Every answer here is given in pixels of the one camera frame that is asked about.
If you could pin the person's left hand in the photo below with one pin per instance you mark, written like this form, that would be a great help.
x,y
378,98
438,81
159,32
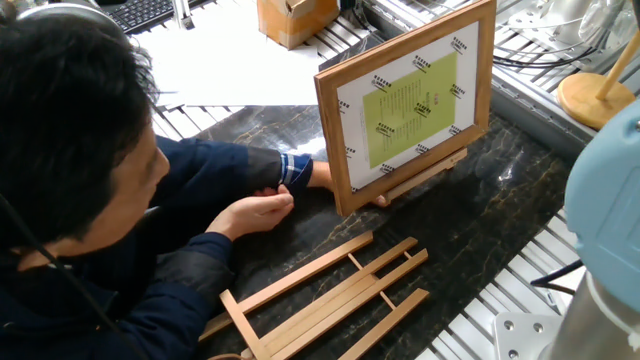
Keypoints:
x,y
322,175

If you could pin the person's right hand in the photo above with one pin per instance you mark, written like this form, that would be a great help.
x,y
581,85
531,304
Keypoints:
x,y
250,215

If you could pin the small wooden easel bracket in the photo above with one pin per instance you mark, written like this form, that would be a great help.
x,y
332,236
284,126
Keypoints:
x,y
425,176

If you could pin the wooden photo frame green print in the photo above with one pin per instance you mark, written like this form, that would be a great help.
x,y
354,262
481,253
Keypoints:
x,y
410,110

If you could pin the large wooden easel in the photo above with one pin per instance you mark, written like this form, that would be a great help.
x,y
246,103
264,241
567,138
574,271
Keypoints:
x,y
325,307

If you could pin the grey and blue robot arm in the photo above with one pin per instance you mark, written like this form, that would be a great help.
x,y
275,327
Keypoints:
x,y
605,200

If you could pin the right forearm navy sleeve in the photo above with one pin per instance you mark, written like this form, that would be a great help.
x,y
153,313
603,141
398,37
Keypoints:
x,y
200,260

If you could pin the left forearm plaid cuff sleeve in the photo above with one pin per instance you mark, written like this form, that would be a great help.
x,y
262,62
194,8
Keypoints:
x,y
270,170

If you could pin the white paper sheets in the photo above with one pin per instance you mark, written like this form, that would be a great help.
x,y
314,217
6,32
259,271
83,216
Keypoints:
x,y
225,70

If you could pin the person's navy jacket torso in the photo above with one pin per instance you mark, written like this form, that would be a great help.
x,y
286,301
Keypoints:
x,y
150,320

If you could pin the small taped cardboard box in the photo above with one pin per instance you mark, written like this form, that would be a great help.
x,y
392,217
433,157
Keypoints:
x,y
295,20

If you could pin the person's head black hair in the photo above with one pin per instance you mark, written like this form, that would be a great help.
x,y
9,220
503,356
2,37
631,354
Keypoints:
x,y
65,125

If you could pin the black computer keyboard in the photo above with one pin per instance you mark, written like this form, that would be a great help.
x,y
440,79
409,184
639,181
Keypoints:
x,y
145,12

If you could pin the clear plastic bag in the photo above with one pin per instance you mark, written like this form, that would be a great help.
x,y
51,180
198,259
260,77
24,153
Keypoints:
x,y
610,25

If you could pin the short aluminium post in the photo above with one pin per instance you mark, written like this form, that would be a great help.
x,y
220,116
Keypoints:
x,y
182,12

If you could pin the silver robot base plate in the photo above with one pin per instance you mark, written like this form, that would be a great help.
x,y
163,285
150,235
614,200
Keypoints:
x,y
525,335

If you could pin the silver metal bracket plate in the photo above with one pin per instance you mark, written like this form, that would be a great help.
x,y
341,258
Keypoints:
x,y
545,20

